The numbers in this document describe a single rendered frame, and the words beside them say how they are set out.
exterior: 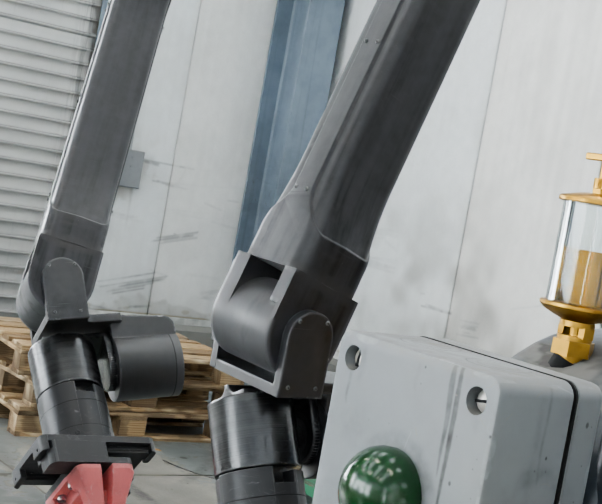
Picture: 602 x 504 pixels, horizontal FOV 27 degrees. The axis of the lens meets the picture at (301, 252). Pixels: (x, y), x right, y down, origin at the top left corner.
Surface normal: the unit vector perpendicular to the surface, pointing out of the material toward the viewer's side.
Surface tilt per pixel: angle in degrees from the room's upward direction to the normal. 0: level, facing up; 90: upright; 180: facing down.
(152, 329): 62
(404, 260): 90
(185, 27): 90
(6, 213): 87
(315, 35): 90
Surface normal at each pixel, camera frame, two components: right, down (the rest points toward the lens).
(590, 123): -0.80, -0.11
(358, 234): 0.70, 0.00
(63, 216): 0.30, -0.38
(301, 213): -0.69, -0.40
